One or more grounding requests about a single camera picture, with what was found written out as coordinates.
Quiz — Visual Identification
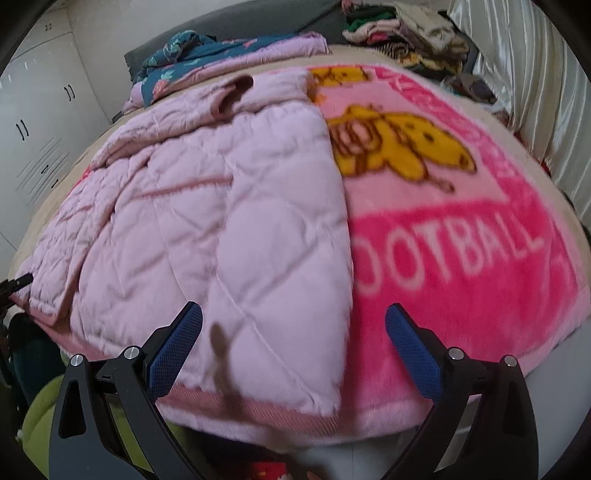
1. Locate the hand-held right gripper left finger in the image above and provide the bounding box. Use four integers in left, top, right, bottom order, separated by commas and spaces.
48, 301, 208, 480

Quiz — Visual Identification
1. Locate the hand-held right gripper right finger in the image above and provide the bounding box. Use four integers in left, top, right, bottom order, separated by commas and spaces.
381, 303, 540, 480

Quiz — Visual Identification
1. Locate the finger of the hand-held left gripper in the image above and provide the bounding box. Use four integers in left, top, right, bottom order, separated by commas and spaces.
0, 273, 34, 301

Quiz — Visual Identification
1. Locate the pink quilted jacket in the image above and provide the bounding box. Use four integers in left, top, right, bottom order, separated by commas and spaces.
9, 71, 357, 422

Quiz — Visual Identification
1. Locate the pile of folded clothes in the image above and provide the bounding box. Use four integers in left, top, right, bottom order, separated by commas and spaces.
341, 0, 500, 103

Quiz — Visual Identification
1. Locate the pink printed blanket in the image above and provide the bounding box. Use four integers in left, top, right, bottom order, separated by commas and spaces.
60, 64, 591, 439

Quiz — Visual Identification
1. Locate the person's teal green clothing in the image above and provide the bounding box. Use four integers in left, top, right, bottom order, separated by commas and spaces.
0, 314, 296, 480

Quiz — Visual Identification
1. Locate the white wardrobe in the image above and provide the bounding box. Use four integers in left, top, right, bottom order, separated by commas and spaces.
0, 0, 118, 261

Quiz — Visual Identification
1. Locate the blue floral quilt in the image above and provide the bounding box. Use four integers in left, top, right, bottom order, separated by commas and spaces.
122, 30, 331, 114

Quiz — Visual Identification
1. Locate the white satin curtain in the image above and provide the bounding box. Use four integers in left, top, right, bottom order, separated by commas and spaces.
447, 0, 591, 222

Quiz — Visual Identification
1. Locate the grey headboard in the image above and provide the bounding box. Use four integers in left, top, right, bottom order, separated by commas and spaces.
124, 0, 348, 70

